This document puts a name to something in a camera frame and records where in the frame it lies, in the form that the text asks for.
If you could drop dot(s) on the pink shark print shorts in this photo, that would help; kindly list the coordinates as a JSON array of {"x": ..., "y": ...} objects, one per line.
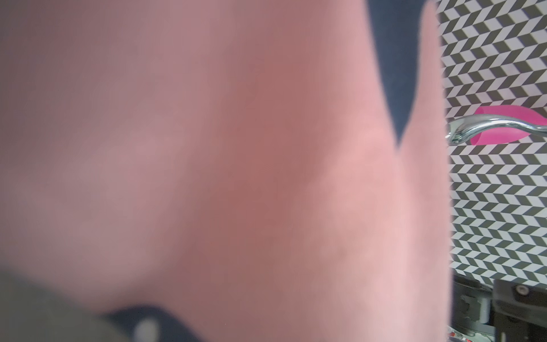
[{"x": 260, "y": 170}]

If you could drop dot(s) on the chrome wire glass rack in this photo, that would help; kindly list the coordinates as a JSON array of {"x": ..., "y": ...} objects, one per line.
[{"x": 464, "y": 129}]

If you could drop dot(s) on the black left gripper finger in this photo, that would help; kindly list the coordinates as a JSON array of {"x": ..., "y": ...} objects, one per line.
[{"x": 30, "y": 313}]

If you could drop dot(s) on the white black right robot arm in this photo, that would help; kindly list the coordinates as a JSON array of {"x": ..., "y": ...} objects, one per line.
[{"x": 507, "y": 311}]

